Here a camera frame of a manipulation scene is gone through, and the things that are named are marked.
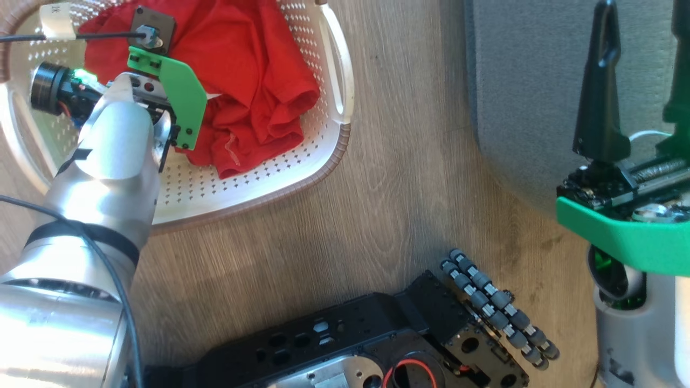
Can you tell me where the thin white wire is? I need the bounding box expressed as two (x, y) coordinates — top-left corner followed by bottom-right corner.
(628, 128), (674, 144)

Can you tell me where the white perforated laundry basket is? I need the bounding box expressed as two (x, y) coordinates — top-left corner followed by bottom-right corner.
(0, 0), (355, 233)

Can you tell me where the grey fabric sofa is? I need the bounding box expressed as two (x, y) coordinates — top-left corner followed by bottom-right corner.
(463, 0), (690, 216)

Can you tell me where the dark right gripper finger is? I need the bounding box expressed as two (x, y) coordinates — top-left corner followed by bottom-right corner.
(657, 0), (690, 160)

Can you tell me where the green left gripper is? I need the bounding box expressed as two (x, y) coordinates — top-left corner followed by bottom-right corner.
(30, 46), (208, 151)

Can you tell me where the red garment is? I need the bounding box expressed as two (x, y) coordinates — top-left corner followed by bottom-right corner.
(84, 0), (322, 180)

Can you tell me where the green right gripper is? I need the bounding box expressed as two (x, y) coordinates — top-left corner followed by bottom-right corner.
(555, 0), (690, 276)

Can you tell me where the red wire loop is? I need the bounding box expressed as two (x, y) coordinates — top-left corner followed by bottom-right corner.
(382, 358), (438, 388)

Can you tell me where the white tape tag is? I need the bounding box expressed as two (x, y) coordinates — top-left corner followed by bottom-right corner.
(39, 3), (77, 41)

